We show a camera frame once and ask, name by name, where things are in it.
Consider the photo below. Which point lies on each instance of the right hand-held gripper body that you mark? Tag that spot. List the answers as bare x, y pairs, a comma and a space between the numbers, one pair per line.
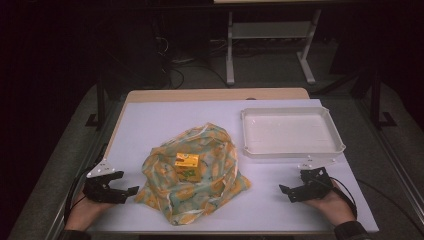
315, 186

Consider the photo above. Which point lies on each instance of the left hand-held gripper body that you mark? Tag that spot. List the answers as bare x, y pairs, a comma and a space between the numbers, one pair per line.
100, 191

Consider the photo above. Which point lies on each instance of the white plastic tray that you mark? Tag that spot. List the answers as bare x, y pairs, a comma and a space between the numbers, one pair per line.
290, 133

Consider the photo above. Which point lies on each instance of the orange drink carton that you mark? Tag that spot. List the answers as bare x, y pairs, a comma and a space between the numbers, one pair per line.
188, 166

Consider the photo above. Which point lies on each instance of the yellow green patterned cloth bag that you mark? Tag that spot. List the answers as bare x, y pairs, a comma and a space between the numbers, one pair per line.
196, 196

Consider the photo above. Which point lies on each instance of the person's left hand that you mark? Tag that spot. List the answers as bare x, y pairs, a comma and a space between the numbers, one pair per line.
83, 210

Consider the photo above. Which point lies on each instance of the person's right hand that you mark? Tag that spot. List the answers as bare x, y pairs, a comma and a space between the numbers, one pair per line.
333, 206

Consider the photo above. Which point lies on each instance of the white table mat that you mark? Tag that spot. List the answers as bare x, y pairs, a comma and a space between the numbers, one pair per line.
266, 200

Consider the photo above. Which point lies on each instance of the black wristband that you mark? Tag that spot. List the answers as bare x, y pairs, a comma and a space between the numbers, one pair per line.
351, 230

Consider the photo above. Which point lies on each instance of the black metal stand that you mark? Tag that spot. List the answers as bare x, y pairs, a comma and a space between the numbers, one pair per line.
376, 100
100, 106

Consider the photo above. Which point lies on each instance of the white metal frame table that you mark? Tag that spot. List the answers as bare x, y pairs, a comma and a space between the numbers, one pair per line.
230, 50

